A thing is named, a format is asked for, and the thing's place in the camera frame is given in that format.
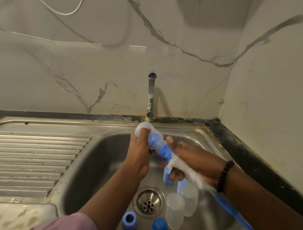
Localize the person's left hand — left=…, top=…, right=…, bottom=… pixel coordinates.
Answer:
left=123, top=127, right=155, bottom=180

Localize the person's right hand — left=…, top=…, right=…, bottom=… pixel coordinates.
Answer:
left=165, top=136, right=228, bottom=189

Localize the blue and white bottle brush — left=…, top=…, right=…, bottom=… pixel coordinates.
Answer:
left=148, top=130, right=255, bottom=230

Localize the cartoon print baby bottle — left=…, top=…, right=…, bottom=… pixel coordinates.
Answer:
left=134, top=121, right=174, bottom=162

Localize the translucent bottle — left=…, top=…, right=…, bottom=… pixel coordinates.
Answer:
left=180, top=182, right=200, bottom=218
left=166, top=192, right=186, bottom=230

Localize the translucent bottle front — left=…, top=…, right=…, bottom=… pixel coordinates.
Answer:
left=166, top=192, right=186, bottom=230

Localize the blue ring collar front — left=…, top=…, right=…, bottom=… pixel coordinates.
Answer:
left=122, top=211, right=138, bottom=230

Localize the dark blue dome cap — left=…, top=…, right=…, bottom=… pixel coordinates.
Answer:
left=151, top=217, right=169, bottom=230

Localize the person's right forearm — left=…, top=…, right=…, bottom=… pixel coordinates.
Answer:
left=220, top=166, right=303, bottom=230

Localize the person's left forearm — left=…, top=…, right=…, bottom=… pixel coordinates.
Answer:
left=78, top=163, right=145, bottom=230

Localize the metal sink drain strainer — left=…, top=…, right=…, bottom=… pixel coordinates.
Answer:
left=133, top=185, right=166, bottom=220

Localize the chrome sink faucet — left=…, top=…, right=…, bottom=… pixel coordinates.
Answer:
left=146, top=71, right=158, bottom=119

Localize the stainless steel sink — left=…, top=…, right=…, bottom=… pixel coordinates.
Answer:
left=0, top=116, right=266, bottom=230

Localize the pink shirt sleeve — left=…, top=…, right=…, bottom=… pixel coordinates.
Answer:
left=31, top=212, right=98, bottom=230

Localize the black bead bracelet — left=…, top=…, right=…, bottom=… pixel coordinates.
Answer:
left=216, top=160, right=236, bottom=193

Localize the white cable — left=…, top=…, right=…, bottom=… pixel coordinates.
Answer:
left=38, top=0, right=85, bottom=16

